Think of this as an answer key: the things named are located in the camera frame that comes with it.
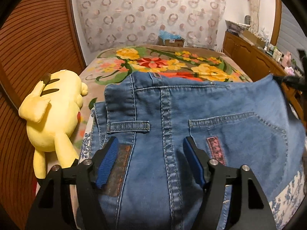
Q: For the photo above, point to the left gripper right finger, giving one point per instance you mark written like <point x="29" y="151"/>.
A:
<point x="249" y="207"/>

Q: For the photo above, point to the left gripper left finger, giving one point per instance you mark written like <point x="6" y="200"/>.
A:
<point x="52" y="207"/>

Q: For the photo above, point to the blue denim jeans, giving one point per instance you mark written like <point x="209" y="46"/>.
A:
<point x="174" y="153"/>

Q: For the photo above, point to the pink tissue pack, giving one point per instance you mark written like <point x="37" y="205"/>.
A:
<point x="289" y="71"/>

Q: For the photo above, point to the pink bottle on sideboard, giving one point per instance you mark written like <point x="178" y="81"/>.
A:
<point x="286" y="62"/>

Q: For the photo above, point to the blue floral white bedsheet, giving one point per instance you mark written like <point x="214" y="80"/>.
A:
<point x="283" y="206"/>

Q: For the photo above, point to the long wooden sideboard cabinet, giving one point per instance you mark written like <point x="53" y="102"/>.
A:
<point x="256" y="64"/>

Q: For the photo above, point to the grey window roller blind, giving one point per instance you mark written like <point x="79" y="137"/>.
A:
<point x="291" y="37"/>

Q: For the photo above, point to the cardboard box on sideboard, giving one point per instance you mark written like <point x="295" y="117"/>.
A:
<point x="254" y="39"/>

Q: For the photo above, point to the stack of papers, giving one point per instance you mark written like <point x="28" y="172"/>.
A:
<point x="236" y="28"/>

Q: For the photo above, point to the colourful flower pattern blanket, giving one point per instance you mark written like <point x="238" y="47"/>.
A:
<point x="113" y="65"/>

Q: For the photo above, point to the yellow Pikachu plush toy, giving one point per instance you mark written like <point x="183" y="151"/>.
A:
<point x="52" y="111"/>

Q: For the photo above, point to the beige tied side curtain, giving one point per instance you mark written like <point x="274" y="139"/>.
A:
<point x="254" y="15"/>

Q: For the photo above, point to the cardboard box with blue bag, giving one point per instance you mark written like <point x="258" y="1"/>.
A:
<point x="169" y="39"/>

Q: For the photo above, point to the brown louvered wardrobe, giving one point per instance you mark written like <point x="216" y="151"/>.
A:
<point x="37" y="37"/>

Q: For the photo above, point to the circle pattern sheer curtain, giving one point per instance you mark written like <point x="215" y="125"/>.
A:
<point x="114" y="23"/>

